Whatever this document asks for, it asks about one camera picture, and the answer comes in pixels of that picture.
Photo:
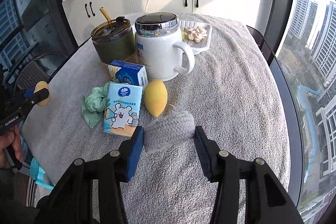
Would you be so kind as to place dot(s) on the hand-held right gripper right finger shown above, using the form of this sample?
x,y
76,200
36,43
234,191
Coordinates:
x,y
203,158

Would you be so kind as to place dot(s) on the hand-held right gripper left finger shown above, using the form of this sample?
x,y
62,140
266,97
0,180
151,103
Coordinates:
x,y
135,153

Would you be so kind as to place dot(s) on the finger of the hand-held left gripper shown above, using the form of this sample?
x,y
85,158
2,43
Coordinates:
x,y
28,92
31,100

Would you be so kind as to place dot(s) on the tan peanut-shaped makeup sponge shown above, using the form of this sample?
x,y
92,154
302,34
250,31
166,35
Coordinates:
x,y
42,87

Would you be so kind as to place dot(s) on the beige knit roll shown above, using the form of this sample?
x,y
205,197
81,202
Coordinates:
x,y
170,129

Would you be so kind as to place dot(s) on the bear print tissue packet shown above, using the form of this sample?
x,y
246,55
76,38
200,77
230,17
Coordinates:
x,y
122,111

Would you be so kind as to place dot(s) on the yellow teardrop makeup sponge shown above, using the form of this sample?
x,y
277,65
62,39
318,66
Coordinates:
x,y
155,96

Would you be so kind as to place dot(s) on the green scrunchie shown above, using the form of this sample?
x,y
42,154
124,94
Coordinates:
x,y
93,106

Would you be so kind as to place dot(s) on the blue patterned tissue packet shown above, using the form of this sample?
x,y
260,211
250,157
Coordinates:
x,y
128,73

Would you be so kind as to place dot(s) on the white plastic tray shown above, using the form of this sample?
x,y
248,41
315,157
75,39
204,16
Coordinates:
x,y
203,45

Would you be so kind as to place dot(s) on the person's left hand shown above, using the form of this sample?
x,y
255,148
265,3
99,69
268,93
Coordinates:
x,y
8,138

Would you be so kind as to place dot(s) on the dark wicker chair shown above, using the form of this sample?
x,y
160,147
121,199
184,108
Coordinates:
x,y
29,71

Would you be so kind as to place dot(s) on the cyan plastic stool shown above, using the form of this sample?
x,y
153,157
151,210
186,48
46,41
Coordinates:
x,y
39,174

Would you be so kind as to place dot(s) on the glass tumbler with green sleeve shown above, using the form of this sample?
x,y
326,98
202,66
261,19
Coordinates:
x,y
113,43

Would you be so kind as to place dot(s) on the white mug with chrome lid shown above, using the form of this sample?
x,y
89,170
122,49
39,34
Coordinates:
x,y
160,56

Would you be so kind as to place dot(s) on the apartment buildings outside window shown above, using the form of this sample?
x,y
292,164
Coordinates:
x,y
323,50

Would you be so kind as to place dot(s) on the black frame chair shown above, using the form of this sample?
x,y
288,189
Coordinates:
x,y
262,40

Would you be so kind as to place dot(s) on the black window frame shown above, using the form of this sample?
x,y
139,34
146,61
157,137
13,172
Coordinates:
x,y
283,3

